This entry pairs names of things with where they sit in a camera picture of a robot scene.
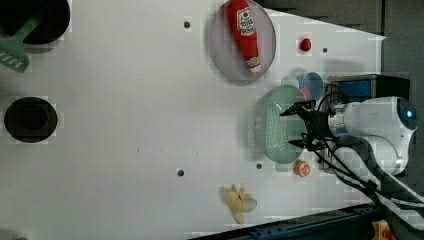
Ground black and silver toaster oven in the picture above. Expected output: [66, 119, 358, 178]
[328, 74, 418, 175]

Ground grey round plate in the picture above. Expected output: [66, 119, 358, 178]
[209, 0, 276, 81]

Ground peeled toy banana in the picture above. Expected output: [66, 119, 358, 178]
[224, 186, 257, 226]

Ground blue cup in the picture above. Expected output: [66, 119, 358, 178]
[297, 72, 324, 101]

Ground red toy strawberry on table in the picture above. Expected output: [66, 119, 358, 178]
[299, 38, 312, 52]

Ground black pot with spatula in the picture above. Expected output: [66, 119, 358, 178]
[0, 0, 71, 45]

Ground blue metal frame rail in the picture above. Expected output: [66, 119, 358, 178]
[191, 204, 382, 240]

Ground green plastic spatula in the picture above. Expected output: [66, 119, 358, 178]
[0, 14, 41, 73]

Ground toy orange half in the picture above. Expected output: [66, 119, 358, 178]
[294, 160, 311, 177]

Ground red strawberry in blue cup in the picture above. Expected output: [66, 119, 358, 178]
[302, 88, 311, 99]

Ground yellow red emergency button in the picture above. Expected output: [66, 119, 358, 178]
[372, 220, 398, 240]

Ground mint green plastic strainer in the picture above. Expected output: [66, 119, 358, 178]
[248, 85, 306, 164]

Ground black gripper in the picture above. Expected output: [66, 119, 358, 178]
[281, 100, 333, 151]

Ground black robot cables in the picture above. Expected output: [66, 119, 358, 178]
[311, 83, 424, 209]

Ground red ketchup bottle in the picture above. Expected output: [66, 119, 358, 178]
[226, 0, 261, 73]

